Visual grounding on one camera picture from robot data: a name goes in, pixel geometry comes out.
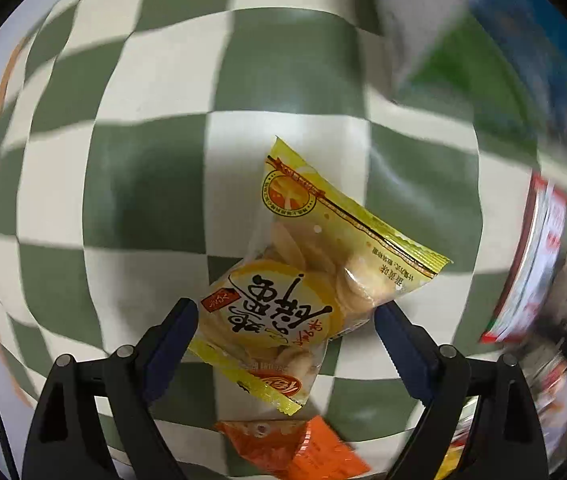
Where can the pile of snack packets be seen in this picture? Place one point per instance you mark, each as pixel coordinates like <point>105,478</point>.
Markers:
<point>528,270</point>

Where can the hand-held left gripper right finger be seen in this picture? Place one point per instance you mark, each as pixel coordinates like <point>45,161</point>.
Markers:
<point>403,350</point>

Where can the orange snack packet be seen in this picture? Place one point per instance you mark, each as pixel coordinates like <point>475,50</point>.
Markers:
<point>313,450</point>

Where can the yellow snack packet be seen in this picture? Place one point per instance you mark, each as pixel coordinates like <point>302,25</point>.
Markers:
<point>283,280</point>

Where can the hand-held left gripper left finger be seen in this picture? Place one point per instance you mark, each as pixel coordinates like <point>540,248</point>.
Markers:
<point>171,345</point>

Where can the green white checkered blanket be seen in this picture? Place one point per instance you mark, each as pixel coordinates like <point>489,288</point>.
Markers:
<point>138,160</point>

